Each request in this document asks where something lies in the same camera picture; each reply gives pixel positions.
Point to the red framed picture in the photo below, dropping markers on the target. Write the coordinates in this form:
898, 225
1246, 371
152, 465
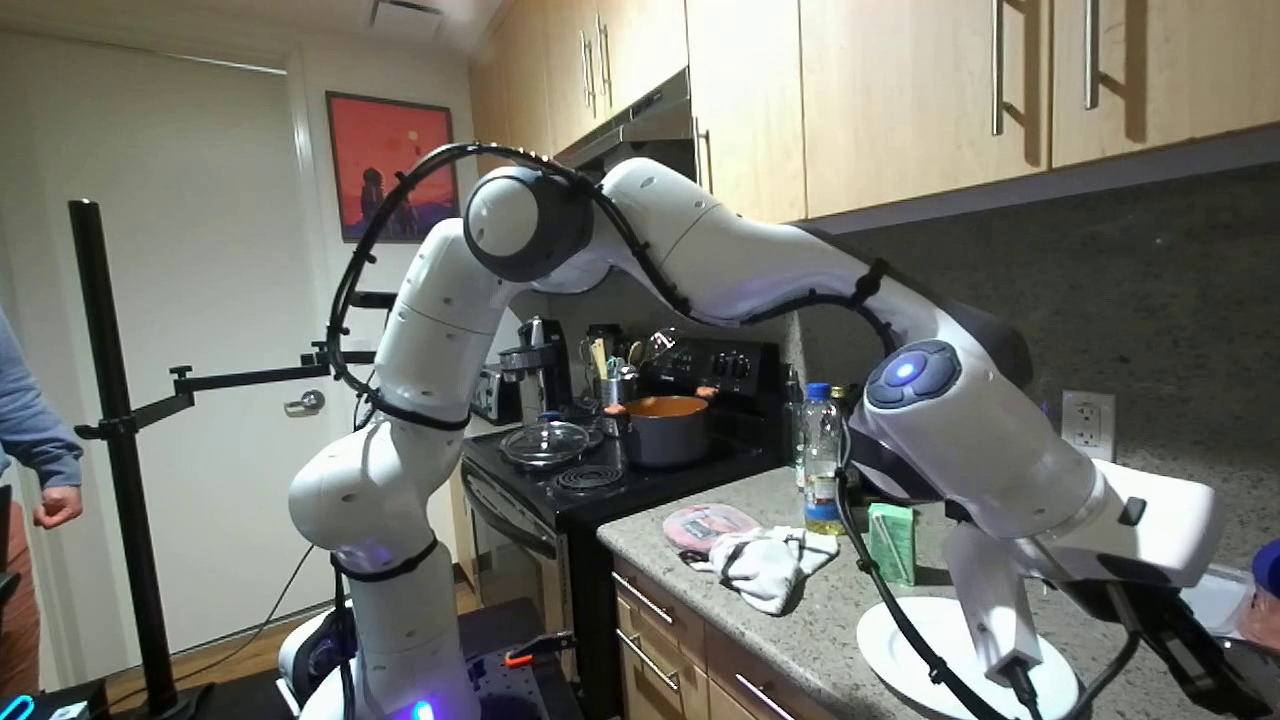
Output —
384, 144

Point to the wooden base cabinet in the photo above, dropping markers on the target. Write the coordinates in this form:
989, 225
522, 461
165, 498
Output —
695, 632

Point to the blue sleeved forearm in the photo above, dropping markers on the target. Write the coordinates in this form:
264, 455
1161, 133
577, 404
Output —
33, 413

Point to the steel pot orange inside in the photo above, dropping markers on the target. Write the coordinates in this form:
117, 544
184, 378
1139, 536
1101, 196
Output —
665, 430

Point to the small green carton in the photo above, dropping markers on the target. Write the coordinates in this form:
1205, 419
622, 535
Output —
892, 544

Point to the pink packaged ham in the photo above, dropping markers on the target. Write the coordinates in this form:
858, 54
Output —
702, 525

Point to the light wood cabinet door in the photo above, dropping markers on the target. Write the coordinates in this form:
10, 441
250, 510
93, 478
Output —
907, 93
744, 82
1201, 64
534, 64
644, 44

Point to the ceiling vent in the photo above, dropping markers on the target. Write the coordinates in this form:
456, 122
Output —
406, 8

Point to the white wall outlet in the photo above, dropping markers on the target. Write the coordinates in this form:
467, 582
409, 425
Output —
1088, 425

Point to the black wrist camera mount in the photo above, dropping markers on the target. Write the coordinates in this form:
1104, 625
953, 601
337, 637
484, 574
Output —
1174, 640

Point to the plastic oil bottle blue cap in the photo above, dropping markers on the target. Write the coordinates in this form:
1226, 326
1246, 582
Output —
822, 465

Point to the steel range hood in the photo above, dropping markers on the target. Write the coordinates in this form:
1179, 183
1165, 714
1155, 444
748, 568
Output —
654, 122

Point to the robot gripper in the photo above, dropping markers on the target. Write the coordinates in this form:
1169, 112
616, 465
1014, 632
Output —
1004, 585

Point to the black camera stand pole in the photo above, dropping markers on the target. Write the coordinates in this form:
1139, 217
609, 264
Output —
120, 465

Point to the black kitchen stove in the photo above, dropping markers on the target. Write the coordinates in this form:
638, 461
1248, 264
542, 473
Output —
600, 523

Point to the silver toaster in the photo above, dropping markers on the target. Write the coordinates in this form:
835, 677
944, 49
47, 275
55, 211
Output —
490, 394

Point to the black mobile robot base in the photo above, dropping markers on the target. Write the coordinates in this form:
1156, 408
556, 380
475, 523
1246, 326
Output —
526, 689

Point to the black box cyan light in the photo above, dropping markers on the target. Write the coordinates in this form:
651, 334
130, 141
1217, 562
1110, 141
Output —
55, 700

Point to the black coffee maker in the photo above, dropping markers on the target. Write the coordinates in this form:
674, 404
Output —
545, 366

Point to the person bare hand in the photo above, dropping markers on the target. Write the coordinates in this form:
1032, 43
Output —
56, 507

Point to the blue water bottle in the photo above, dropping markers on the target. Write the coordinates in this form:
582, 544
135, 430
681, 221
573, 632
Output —
1270, 566

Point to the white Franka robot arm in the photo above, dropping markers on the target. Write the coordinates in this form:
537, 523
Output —
744, 264

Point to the white crumpled cloth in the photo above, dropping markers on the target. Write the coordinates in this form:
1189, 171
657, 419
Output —
764, 566

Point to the utensil crock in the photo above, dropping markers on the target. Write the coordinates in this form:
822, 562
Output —
609, 366

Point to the white round plate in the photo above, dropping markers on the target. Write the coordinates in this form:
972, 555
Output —
921, 653

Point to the person brown trousers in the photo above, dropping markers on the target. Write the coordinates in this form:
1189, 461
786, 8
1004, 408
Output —
14, 601

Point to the white room door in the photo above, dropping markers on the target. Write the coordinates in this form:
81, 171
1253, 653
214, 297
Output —
214, 264

